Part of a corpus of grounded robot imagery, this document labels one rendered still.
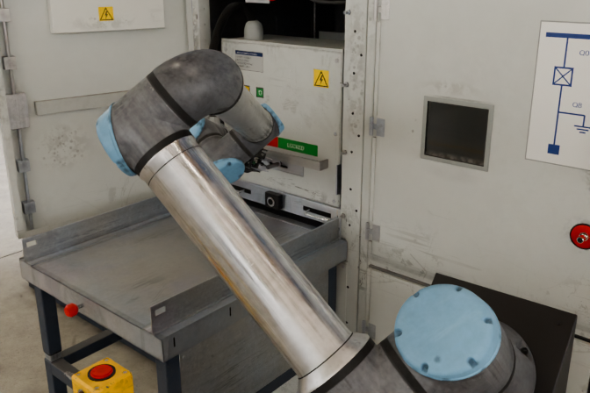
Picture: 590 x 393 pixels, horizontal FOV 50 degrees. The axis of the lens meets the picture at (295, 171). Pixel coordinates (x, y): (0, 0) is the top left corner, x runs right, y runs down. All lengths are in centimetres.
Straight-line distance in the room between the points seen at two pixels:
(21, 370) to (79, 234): 118
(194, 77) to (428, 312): 53
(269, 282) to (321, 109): 94
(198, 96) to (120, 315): 66
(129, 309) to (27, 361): 153
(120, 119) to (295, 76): 92
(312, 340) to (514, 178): 71
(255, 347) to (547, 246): 76
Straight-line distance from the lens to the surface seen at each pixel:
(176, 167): 105
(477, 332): 99
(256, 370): 175
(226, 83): 111
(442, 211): 164
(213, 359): 161
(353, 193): 180
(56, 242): 191
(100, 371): 126
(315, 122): 189
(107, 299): 162
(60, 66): 201
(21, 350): 315
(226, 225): 102
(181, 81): 107
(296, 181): 199
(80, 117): 205
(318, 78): 186
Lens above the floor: 160
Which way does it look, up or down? 18 degrees down
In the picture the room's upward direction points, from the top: straight up
